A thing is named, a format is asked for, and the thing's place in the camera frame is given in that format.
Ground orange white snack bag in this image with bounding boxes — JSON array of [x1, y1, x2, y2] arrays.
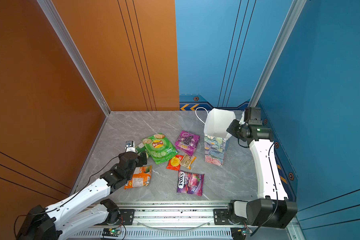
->
[[124, 165, 152, 190]]

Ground floral paper gift bag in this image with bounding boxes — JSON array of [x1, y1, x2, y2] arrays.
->
[[195, 107, 236, 166]]

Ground green Lays chips bag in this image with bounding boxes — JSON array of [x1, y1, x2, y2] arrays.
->
[[142, 133, 178, 165]]

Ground purple grape snack bag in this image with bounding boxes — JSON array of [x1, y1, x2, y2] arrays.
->
[[175, 131, 200, 156]]

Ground green white snack packet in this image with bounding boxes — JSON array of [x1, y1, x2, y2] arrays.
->
[[135, 143, 146, 155]]

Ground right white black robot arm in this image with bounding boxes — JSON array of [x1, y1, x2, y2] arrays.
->
[[227, 120, 298, 229]]

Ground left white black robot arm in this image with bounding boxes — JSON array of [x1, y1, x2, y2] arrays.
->
[[14, 152, 147, 240]]

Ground purple Fox's candy bag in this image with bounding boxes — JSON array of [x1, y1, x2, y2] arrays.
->
[[177, 170, 205, 197]]

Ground red yellow snack packet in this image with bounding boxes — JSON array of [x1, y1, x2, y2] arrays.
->
[[166, 155, 184, 171]]

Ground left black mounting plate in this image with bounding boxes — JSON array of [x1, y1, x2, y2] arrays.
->
[[97, 209, 135, 227]]

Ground black mounting plate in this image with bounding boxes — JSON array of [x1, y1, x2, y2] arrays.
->
[[213, 209, 249, 225], [97, 209, 135, 227]]

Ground tan cracker packet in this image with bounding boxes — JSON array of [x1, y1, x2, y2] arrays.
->
[[180, 155, 197, 170]]

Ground left green circuit board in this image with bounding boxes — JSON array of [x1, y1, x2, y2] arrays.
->
[[101, 228, 122, 239]]

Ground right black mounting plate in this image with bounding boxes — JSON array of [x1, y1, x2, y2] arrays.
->
[[213, 209, 249, 225]]

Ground right circuit board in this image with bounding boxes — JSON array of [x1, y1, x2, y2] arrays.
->
[[231, 228, 253, 240]]

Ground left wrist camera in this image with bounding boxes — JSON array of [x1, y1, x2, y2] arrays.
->
[[125, 141, 136, 153]]

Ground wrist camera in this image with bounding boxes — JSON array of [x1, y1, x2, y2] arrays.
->
[[125, 141, 136, 153], [244, 107, 263, 126]]

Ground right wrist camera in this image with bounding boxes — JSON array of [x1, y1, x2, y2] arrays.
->
[[244, 107, 263, 126]]

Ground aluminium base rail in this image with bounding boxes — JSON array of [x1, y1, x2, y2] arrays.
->
[[67, 201, 305, 240]]

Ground right aluminium corner post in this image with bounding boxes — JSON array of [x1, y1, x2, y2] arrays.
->
[[249, 0, 307, 107]]

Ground aluminium corner post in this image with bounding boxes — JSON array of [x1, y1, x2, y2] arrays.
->
[[249, 0, 307, 107], [37, 0, 111, 117]]

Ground left aluminium corner post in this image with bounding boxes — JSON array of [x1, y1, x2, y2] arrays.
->
[[37, 0, 111, 117]]

